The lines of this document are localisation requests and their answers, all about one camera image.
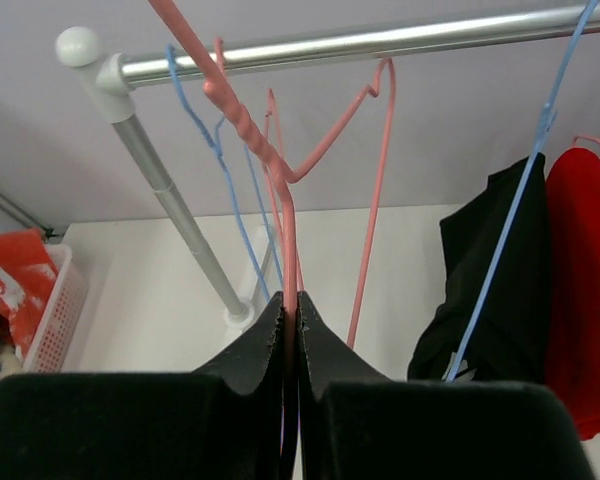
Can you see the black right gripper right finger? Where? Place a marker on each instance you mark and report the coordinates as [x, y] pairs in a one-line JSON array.
[[358, 424]]

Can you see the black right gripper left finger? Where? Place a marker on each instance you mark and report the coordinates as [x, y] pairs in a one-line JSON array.
[[220, 421]]

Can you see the pink hanger with blue trousers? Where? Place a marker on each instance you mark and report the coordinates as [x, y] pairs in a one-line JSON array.
[[290, 225]]

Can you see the orange white patterned trousers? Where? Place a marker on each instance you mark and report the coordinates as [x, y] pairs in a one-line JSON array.
[[27, 278]]

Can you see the blue wire hanger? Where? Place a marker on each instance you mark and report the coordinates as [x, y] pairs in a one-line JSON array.
[[214, 143]]

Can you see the pink wire hanger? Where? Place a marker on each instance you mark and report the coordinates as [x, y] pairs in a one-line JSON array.
[[273, 169]]

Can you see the beige drawstring trousers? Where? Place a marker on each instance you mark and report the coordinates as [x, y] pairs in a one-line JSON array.
[[10, 364]]

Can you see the blue hanger with black trousers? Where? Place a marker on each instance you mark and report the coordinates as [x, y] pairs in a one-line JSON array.
[[544, 125]]

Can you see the red trousers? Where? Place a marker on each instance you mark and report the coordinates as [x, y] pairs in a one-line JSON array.
[[573, 357]]

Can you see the pink hanger with red trousers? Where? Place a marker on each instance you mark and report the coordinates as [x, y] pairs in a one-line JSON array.
[[589, 139]]

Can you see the white plastic basket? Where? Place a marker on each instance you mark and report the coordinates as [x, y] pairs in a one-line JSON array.
[[55, 331]]

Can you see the white clothes rack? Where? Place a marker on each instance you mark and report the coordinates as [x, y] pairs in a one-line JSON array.
[[110, 79]]

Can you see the black drawstring trousers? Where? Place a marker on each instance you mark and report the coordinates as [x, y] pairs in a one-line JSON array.
[[510, 338]]

